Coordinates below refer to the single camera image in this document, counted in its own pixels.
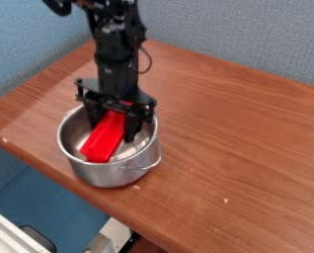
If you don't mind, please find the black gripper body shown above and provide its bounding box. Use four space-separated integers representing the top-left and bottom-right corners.
72 9 158 125

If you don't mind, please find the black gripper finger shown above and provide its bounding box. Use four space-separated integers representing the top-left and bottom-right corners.
83 99 106 128
125 113 143 142

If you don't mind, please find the red plastic block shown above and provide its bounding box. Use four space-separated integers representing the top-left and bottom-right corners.
79 110 126 163

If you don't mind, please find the metal pot with handle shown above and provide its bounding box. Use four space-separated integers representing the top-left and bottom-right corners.
56 106 162 188

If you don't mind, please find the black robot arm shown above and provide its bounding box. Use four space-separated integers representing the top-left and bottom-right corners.
43 0 158 142

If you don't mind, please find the black object under table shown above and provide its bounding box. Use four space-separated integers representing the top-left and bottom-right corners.
20 225 56 253

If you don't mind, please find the white appliance at bottom left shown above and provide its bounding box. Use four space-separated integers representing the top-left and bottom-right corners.
0 214 48 253

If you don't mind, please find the grey metal table frame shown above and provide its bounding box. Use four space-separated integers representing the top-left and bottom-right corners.
83 218 142 253

